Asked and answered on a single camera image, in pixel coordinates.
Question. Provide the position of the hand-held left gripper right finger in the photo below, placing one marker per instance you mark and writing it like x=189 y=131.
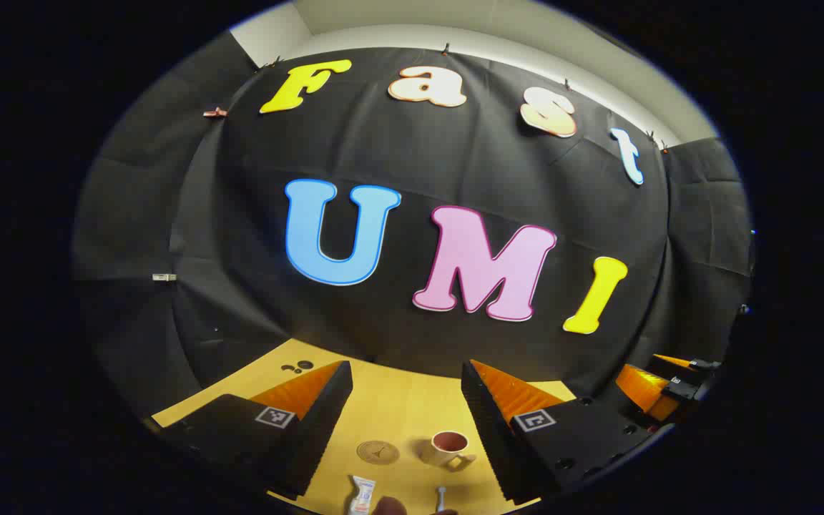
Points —
x=487 y=415

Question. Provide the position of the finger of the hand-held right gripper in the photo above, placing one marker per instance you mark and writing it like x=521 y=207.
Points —
x=644 y=392
x=677 y=363

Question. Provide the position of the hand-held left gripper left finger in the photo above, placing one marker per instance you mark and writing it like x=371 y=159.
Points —
x=326 y=415

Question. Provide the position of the round wooden coaster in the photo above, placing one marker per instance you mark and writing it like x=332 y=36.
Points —
x=378 y=452

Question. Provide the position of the white toothpaste tube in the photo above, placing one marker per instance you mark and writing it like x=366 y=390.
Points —
x=362 y=495

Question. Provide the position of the pale blue toothbrush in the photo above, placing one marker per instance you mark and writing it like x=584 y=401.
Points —
x=440 y=499

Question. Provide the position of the wooden desktop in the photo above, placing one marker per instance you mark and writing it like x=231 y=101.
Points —
x=398 y=408

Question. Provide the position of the white cloth clip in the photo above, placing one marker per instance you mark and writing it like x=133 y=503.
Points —
x=164 y=277

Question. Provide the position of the black backdrop cloth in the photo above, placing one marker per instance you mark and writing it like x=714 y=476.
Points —
x=455 y=164

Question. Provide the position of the red cloth clip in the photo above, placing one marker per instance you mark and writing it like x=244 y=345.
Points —
x=215 y=112

